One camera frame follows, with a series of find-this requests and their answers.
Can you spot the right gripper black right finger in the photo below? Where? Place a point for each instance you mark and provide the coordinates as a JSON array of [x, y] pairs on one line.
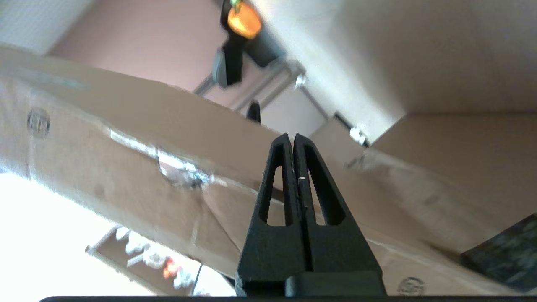
[[335, 260]]

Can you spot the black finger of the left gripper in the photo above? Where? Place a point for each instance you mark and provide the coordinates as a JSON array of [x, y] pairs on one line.
[[254, 113]]

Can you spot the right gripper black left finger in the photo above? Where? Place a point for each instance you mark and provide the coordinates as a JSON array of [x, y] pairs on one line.
[[272, 260]]

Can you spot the brown cardboard shoe box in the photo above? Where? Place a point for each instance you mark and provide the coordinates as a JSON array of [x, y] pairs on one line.
[[126, 167]]

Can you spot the crumpled white tissue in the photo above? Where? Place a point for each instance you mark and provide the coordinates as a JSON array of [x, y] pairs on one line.
[[358, 135], [300, 80]]

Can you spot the black broom with grey head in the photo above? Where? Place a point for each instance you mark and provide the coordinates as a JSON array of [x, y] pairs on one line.
[[228, 63]]

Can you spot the black plastic dustpan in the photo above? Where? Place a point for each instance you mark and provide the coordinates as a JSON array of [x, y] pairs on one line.
[[260, 46]]

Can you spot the orange toy bell pepper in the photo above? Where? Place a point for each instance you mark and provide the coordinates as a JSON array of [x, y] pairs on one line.
[[244, 21]]

